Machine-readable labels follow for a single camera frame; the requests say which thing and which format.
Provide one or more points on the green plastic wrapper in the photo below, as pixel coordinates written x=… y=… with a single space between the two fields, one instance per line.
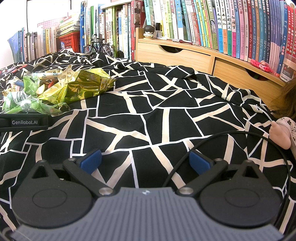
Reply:
x=26 y=100

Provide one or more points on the large blue book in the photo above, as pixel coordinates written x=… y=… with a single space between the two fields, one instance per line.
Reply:
x=15 y=46

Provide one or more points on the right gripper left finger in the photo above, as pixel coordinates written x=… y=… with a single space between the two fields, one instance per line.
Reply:
x=80 y=171

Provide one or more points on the wooden drawer shelf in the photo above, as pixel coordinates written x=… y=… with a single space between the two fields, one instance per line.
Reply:
x=236 y=72

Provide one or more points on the row of upright books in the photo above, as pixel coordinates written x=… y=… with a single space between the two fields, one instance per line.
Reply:
x=260 y=32

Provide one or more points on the red plastic basket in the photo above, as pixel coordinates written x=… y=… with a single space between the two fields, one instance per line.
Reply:
x=70 y=41

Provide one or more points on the miniature black bicycle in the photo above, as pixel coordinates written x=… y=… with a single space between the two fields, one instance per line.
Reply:
x=98 y=46

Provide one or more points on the black white patterned cloth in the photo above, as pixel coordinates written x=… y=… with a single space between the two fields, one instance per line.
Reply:
x=144 y=125

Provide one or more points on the stack of flat books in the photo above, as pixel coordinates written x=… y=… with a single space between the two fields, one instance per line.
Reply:
x=68 y=25

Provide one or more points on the gold foil snack bag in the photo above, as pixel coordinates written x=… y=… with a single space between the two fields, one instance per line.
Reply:
x=78 y=85

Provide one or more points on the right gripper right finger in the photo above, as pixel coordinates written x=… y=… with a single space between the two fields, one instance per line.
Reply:
x=208 y=170

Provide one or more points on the small dark figurine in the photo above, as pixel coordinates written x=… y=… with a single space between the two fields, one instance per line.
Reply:
x=149 y=31

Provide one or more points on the doll with brown hair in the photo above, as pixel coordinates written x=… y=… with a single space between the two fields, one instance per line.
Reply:
x=282 y=131

